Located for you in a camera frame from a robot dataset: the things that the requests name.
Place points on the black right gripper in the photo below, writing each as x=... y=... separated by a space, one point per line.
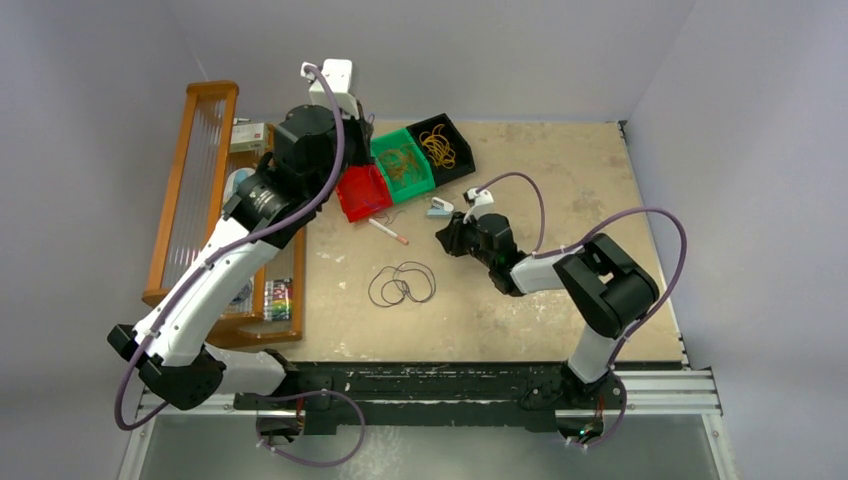
x=451 y=236

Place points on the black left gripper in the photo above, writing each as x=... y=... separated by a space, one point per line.
x=362 y=130

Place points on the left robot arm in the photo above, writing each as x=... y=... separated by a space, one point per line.
x=168 y=348

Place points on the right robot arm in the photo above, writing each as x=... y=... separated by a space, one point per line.
x=610 y=290

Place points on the white stapler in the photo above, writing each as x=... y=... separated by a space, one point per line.
x=439 y=209

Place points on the small white red box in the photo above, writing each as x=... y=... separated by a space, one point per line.
x=249 y=137

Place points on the red plastic bin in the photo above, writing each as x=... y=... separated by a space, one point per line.
x=362 y=192

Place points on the blue packaged item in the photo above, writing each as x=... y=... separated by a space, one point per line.
x=238 y=182

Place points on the black plastic bin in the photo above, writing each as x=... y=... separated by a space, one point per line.
x=447 y=152

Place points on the green plastic bin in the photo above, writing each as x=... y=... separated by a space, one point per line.
x=403 y=165

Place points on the silver marker pink cap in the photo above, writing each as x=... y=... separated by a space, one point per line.
x=386 y=230

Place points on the coloured marker set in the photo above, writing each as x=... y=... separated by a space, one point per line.
x=278 y=300

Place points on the round blue patterned object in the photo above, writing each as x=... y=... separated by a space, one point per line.
x=243 y=301

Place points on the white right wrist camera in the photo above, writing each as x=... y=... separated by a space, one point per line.
x=480 y=202

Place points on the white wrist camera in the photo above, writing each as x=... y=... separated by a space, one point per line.
x=480 y=202
x=334 y=78

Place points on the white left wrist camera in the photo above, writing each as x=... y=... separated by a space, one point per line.
x=334 y=78

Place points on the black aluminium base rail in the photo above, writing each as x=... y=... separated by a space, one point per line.
x=319 y=397

